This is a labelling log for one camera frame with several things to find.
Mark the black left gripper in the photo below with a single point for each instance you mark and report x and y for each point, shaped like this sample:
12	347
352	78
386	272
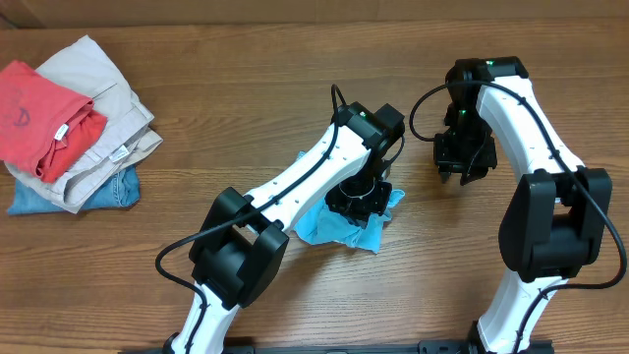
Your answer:
361	212

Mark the light blue printed t-shirt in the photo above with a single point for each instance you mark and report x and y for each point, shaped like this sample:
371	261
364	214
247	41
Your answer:
319	225

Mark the beige folded trousers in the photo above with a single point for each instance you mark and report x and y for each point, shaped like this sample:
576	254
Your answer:
126	140

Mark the red folded t-shirt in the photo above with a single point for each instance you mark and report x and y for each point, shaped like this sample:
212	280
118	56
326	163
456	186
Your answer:
45	128

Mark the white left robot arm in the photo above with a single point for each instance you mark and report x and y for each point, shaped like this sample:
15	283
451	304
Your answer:
243	239

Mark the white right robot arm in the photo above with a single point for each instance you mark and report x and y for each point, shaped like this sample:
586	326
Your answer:
554	223

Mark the blue folded jeans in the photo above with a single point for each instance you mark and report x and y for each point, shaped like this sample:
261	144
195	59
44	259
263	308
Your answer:
122	190

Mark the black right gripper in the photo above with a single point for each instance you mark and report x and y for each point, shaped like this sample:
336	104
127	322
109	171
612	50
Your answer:
451	163

